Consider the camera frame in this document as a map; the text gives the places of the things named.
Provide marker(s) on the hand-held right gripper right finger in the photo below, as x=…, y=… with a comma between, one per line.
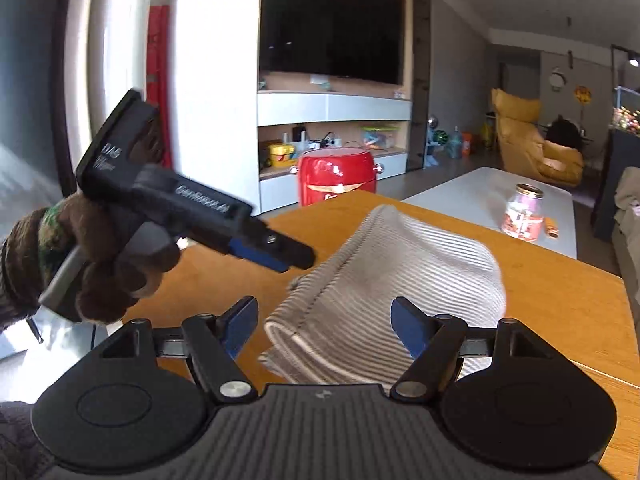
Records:
x=407, y=331

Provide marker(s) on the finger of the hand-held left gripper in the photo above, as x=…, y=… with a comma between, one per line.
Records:
x=280, y=255

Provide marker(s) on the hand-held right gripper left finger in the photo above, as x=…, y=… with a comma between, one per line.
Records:
x=240, y=331

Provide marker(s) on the striped shirt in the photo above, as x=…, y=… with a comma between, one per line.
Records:
x=380, y=280

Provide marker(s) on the person's left forearm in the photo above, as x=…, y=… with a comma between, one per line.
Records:
x=20, y=270

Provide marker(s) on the person's left hand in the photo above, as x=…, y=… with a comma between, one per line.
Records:
x=105, y=300

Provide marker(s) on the red round box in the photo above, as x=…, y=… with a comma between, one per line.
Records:
x=335, y=177

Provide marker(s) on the yellow toy box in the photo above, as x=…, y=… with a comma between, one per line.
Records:
x=282, y=156

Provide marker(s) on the red hanging scroll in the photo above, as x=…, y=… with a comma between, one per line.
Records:
x=160, y=85

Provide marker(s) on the white marble coffee table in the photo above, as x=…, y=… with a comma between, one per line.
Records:
x=480, y=195

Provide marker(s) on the green lidded container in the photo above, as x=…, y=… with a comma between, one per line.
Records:
x=380, y=136

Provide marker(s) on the white TV cabinet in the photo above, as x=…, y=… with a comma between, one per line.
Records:
x=340, y=110

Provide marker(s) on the clear snack jar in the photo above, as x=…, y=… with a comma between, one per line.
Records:
x=522, y=212

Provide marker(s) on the small orange tube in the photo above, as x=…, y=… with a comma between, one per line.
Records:
x=551, y=228

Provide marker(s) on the blue water bottle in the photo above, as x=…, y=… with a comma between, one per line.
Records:
x=455, y=144

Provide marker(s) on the orange capped container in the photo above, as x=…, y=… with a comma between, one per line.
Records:
x=467, y=144

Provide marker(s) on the green ball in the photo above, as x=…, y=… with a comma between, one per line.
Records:
x=440, y=137

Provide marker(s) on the yellow armchair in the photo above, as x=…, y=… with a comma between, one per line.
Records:
x=530, y=145

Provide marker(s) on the grey sofa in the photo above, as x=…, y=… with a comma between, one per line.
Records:
x=631, y=260

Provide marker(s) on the black television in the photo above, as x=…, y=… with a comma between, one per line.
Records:
x=330, y=20

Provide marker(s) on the black bag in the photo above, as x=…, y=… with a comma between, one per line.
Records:
x=564, y=130

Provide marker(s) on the fish tank on dark stand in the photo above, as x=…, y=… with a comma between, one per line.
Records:
x=625, y=160

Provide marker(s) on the red yellow hanging ornament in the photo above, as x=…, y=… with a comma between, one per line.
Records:
x=581, y=94

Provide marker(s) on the white wall clock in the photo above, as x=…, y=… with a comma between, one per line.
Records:
x=557, y=78

